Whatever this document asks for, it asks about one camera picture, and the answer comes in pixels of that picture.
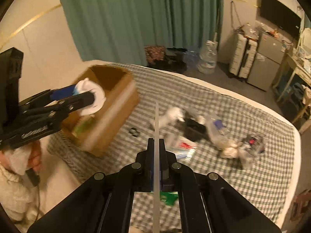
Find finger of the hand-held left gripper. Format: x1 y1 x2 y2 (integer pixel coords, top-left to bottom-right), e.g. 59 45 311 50
21 84 79 112
23 91 96 127

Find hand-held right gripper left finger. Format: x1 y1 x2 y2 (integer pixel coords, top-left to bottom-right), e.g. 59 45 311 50
27 138 155 233

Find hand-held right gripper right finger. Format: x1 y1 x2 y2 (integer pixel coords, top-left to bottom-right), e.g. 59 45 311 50
159 138 280 233

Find white sock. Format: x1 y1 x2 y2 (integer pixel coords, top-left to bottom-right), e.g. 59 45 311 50
77 78 107 116
151 107 185 130

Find cardboard box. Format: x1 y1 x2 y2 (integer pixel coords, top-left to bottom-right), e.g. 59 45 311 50
61 64 141 157

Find person's left hand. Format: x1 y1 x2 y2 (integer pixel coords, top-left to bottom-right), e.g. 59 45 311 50
27 141 43 174

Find pale green packet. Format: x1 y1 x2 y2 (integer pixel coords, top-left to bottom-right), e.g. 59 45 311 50
72 118 96 137

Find red white packet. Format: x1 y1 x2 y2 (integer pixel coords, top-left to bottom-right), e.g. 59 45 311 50
173 136 198 161

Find dark furry round object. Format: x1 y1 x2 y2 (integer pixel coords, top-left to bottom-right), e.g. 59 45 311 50
181 112 207 142

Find crumpled white tissue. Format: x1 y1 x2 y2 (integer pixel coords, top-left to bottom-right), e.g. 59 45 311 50
219 142 246 159

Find grey checkered blanket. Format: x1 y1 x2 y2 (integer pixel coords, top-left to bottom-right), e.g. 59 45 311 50
47 63 302 233

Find white bed mattress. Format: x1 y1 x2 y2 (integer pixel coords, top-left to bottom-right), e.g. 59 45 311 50
36 61 305 233

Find grey plastic wrapper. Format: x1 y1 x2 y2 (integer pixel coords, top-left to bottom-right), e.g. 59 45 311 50
233 150 256 171

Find floral bag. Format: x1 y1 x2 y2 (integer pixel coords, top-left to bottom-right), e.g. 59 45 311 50
144 45 166 65

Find green curtain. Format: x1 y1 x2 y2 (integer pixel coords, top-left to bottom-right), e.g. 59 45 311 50
57 0 224 67

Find shiny snack wrapper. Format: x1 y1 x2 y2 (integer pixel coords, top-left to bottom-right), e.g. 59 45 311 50
239 135 266 156

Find black bag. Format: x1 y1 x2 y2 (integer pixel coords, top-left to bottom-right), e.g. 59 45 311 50
148 47 188 72

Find bluish clear plastic bag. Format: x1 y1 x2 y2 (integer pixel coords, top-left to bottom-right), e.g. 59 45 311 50
186 51 202 64

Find large clear water jug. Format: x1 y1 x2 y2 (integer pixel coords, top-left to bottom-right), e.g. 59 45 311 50
197 40 218 75

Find brown box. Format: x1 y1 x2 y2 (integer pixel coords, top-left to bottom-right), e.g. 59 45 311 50
290 189 311 222

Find white drawer cabinet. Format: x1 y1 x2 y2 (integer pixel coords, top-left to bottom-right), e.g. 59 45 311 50
229 33 258 78

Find silver mini fridge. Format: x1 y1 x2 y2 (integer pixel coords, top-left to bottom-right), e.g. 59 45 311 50
248 28 292 92

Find pile of clothes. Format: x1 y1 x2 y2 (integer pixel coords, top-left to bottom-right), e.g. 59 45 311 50
295 83 311 108

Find wooden dressing table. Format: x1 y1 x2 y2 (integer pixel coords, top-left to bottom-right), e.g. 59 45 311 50
272 50 311 125

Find white framed mirror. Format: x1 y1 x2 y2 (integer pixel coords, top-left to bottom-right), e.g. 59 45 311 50
300 28 311 52

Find black television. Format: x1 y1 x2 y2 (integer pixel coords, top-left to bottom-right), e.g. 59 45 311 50
261 0 302 39

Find hanging cable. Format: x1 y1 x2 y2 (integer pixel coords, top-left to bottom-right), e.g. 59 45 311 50
231 1 241 30

